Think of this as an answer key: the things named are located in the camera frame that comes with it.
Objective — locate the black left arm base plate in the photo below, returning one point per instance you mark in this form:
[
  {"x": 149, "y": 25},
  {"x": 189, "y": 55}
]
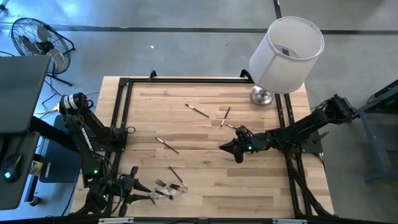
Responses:
[{"x": 121, "y": 146}]

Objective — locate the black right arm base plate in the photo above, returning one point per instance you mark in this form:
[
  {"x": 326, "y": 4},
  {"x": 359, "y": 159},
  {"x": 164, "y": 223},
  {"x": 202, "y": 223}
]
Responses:
[{"x": 314, "y": 146}]

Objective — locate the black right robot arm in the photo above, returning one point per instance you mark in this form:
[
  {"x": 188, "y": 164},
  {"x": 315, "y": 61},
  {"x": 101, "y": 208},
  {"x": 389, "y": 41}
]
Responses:
[{"x": 298, "y": 127}]

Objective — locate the black caster wheel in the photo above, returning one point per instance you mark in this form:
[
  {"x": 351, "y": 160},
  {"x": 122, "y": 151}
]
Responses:
[{"x": 35, "y": 201}]

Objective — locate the clear acrylic organizer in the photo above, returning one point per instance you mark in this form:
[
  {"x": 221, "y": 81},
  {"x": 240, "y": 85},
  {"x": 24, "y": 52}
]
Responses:
[{"x": 178, "y": 196}]

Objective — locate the yellow label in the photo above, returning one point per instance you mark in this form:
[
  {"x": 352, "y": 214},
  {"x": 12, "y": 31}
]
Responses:
[{"x": 36, "y": 168}]

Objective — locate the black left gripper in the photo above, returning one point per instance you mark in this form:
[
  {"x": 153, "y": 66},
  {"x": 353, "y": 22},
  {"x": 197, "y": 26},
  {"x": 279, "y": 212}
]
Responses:
[{"x": 124, "y": 189}]

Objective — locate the black aluminium table frame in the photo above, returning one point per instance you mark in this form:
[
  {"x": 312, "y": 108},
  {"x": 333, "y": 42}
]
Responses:
[{"x": 186, "y": 80}]

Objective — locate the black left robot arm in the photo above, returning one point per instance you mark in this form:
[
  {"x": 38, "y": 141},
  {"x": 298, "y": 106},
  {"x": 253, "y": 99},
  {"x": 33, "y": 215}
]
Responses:
[{"x": 85, "y": 137}]

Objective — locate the silver frame bracket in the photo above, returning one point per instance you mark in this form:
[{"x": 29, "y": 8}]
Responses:
[
  {"x": 289, "y": 221},
  {"x": 115, "y": 220}
]

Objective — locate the thin black makeup brush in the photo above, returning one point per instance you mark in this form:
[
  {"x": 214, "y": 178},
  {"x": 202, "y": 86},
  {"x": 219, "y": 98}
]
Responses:
[
  {"x": 230, "y": 125},
  {"x": 177, "y": 176},
  {"x": 196, "y": 110},
  {"x": 226, "y": 115},
  {"x": 168, "y": 145}
]

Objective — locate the grey metal cart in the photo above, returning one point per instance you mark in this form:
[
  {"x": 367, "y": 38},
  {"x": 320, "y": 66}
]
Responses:
[{"x": 388, "y": 93}]

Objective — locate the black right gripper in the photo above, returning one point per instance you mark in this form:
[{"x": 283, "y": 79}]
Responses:
[{"x": 248, "y": 143}]

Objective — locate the white shade silver table lamp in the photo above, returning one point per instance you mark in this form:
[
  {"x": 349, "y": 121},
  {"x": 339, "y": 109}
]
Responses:
[{"x": 280, "y": 68}]

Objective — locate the black computer mouse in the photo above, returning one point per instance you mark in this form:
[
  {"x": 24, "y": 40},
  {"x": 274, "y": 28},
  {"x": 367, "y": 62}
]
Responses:
[{"x": 12, "y": 166}]

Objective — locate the black floor fan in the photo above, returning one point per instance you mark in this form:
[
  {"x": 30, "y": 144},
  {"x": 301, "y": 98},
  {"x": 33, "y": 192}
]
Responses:
[{"x": 43, "y": 46}]

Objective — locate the black diagonal beam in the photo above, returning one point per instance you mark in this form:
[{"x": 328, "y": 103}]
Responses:
[{"x": 49, "y": 132}]

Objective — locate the black Trossen box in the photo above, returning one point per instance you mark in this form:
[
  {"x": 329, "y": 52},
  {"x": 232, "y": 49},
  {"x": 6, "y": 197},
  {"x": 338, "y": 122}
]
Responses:
[{"x": 59, "y": 165}]

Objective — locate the dark grey desk slab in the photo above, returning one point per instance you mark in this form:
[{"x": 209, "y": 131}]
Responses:
[{"x": 18, "y": 193}]

